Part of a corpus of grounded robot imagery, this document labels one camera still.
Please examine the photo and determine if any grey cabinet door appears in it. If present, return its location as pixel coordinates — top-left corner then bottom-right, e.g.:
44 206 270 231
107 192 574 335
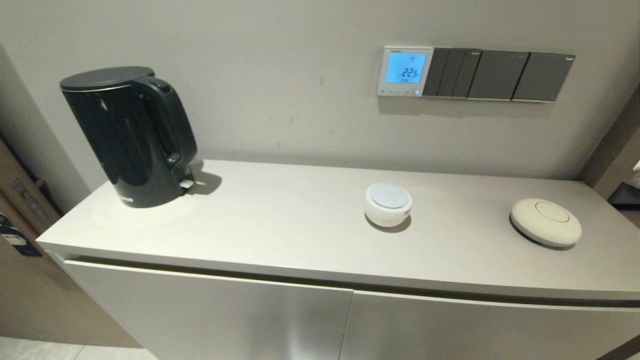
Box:
339 291 640 360
62 259 354 360

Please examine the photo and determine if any grey single rocker switch panel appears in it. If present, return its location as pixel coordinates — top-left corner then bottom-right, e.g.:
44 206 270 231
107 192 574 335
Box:
511 52 576 104
466 50 530 102

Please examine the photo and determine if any metal door lock plate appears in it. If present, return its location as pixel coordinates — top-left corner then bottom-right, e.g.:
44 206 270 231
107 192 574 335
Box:
9 178 53 227

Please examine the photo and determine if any black electric kettle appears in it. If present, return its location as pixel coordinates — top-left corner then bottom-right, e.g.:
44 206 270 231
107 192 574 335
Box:
59 66 198 209

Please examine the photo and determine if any grey sideboard cabinet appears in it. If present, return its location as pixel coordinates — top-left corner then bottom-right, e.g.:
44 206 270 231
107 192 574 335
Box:
35 159 640 360

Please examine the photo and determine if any black flat object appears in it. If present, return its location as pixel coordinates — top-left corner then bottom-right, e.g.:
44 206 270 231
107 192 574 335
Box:
606 182 640 211

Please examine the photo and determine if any white round device bluish top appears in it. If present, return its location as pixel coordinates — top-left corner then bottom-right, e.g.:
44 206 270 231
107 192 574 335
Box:
364 182 413 229

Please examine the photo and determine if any brown wooden door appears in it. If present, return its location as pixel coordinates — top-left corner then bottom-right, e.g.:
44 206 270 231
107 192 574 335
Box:
0 132 143 349

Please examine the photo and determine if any grey triple rocker switch panel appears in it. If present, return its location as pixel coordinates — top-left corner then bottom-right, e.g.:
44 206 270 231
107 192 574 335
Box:
421 47 482 99

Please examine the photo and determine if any white wall thermostat panel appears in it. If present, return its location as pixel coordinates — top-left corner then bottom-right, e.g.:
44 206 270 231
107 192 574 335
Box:
376 46 435 98

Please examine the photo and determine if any cream round disc device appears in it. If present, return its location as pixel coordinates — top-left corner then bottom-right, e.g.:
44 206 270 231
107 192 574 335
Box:
509 198 583 249

